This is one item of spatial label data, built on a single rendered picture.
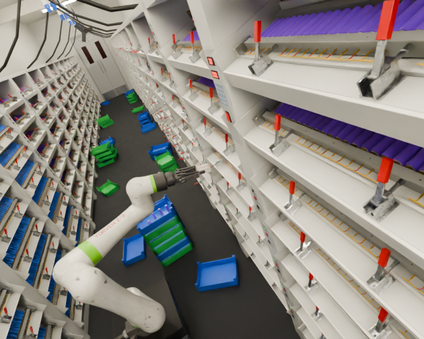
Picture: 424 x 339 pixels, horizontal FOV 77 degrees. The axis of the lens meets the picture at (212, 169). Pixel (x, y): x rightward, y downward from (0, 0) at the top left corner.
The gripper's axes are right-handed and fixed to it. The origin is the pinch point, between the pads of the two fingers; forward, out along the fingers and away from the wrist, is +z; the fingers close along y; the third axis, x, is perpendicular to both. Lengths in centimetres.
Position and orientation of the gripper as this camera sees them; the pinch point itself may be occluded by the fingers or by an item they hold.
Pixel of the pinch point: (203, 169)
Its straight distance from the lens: 138.9
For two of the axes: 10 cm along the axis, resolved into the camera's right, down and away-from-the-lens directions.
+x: -1.3, -8.8, -4.7
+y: 3.5, 4.0, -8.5
